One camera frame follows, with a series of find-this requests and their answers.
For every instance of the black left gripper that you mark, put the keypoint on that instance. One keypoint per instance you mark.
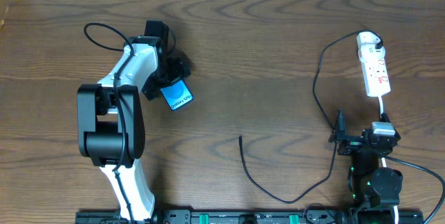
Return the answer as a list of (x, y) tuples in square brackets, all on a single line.
[(167, 81)]

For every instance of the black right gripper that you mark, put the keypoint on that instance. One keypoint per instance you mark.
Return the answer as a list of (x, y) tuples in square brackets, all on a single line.
[(352, 140)]

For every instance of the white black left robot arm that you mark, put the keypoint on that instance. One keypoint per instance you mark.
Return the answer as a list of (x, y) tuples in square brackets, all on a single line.
[(111, 130)]

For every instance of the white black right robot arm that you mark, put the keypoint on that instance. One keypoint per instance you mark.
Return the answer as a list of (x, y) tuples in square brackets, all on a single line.
[(374, 185)]

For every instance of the blue Galaxy smartphone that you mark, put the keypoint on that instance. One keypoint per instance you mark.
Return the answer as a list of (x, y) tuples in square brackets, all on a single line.
[(177, 95)]

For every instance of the white charger adapter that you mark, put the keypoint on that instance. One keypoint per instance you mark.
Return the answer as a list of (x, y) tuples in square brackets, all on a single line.
[(370, 47)]

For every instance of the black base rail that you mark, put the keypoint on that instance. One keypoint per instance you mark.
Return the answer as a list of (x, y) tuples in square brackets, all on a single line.
[(317, 215)]

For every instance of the white power strip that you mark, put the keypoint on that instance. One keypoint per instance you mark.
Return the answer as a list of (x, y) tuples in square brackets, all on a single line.
[(376, 78)]

